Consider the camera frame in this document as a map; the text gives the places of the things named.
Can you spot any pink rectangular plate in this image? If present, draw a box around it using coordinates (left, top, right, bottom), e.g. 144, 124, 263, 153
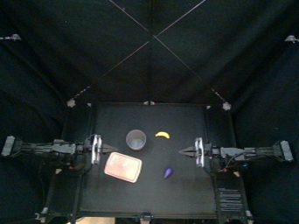
103, 151, 144, 184

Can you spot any purple toy eggplant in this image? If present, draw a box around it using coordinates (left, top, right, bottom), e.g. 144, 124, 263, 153
163, 166, 175, 179

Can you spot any grey plastic cup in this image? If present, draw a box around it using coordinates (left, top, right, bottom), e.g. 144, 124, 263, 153
125, 129, 148, 151

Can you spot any yellow toy banana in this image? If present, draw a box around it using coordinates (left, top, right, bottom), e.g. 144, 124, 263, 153
153, 130, 172, 140

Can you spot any white printed label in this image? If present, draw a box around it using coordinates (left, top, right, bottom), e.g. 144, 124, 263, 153
217, 186, 244, 214

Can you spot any silver table clamp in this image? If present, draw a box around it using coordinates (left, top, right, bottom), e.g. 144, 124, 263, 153
243, 210, 256, 224
137, 212, 155, 224
33, 206, 52, 224

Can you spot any black cloth backdrop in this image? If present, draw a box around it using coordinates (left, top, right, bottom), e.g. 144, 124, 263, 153
0, 0, 299, 224

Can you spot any red and black cable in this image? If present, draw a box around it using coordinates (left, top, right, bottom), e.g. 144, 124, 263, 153
216, 151, 249, 177

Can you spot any thin white cord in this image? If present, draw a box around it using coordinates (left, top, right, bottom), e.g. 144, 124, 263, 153
71, 0, 208, 101
107, 0, 227, 103

